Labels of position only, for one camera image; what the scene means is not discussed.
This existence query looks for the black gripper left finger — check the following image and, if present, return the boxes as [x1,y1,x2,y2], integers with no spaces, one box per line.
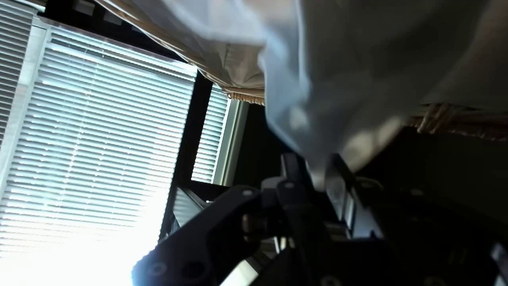
[131,153,319,286]

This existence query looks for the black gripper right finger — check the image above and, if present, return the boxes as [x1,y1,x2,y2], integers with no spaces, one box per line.
[315,155,508,286]

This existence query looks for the white cloth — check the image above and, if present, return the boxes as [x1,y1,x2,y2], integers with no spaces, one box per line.
[163,0,508,177]

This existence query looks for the white window blinds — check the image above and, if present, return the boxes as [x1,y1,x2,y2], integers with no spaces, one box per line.
[0,0,247,286]

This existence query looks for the dark bunk bed frame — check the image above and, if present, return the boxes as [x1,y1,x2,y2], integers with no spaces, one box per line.
[157,70,212,252]

